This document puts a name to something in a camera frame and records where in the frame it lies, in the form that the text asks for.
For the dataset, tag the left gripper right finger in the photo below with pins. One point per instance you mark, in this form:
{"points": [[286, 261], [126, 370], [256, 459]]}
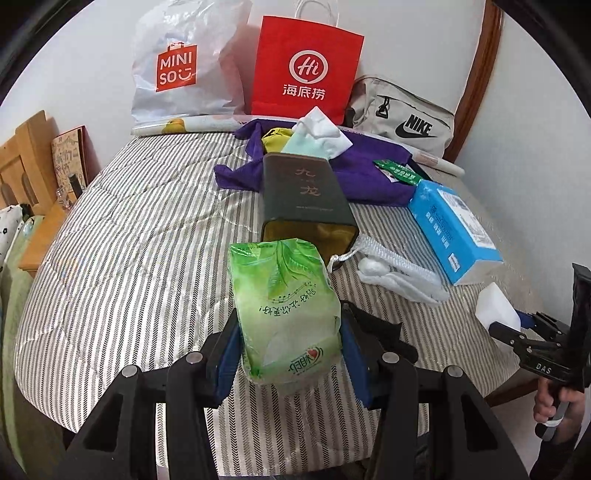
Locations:
{"points": [[355, 363]]}

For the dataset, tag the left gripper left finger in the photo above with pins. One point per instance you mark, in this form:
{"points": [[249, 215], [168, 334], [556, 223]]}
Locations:
{"points": [[227, 363]]}

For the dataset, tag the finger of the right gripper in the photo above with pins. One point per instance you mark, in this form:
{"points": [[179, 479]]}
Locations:
{"points": [[509, 336], [528, 320]]}

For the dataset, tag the white sponge block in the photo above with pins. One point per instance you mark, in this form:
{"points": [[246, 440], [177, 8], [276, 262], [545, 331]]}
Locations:
{"points": [[493, 306]]}

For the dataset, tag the white mesh bag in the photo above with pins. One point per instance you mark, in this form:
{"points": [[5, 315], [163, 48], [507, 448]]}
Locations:
{"points": [[380, 266]]}

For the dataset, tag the green tissue pack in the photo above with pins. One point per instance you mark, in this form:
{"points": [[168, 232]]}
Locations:
{"points": [[288, 312]]}

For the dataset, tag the green snack packet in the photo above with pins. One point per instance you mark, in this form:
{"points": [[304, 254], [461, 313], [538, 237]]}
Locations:
{"points": [[398, 173]]}

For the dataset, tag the white mint sock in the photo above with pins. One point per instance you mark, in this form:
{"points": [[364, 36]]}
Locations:
{"points": [[314, 135]]}

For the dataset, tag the yellow black pouch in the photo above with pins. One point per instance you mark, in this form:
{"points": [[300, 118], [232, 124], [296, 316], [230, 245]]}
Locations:
{"points": [[275, 139]]}

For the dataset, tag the blue tissue pack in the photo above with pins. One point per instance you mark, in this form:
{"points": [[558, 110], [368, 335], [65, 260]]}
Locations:
{"points": [[461, 244]]}

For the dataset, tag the dark green tin box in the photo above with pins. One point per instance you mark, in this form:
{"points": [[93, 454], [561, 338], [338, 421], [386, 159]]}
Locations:
{"points": [[301, 198]]}

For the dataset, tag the purple fabric storage tray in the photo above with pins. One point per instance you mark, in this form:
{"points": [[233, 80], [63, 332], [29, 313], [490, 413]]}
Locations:
{"points": [[359, 177]]}

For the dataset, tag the wooden nightstand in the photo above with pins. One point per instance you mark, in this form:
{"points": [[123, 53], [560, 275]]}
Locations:
{"points": [[42, 239]]}

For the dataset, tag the colourful bedding pile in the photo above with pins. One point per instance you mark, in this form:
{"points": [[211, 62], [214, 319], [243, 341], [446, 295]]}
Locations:
{"points": [[32, 443]]}

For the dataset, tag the grey Nike bag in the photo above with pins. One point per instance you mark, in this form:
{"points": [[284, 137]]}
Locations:
{"points": [[381, 107]]}

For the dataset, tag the rolled printed paper tube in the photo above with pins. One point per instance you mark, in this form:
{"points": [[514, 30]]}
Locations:
{"points": [[230, 123]]}

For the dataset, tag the white dotted pillow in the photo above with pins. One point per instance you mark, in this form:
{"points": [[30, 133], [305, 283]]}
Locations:
{"points": [[10, 219]]}

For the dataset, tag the wooden headboard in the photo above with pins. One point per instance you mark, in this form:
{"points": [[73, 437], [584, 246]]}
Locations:
{"points": [[27, 174]]}

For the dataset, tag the red Haidilao paper bag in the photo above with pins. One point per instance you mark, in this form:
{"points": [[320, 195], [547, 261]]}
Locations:
{"points": [[303, 64]]}

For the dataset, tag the white Miniso plastic bag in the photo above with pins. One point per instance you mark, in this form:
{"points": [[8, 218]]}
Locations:
{"points": [[184, 60]]}

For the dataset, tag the brown wooden door frame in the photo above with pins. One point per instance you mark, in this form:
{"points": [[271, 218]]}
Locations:
{"points": [[478, 79]]}

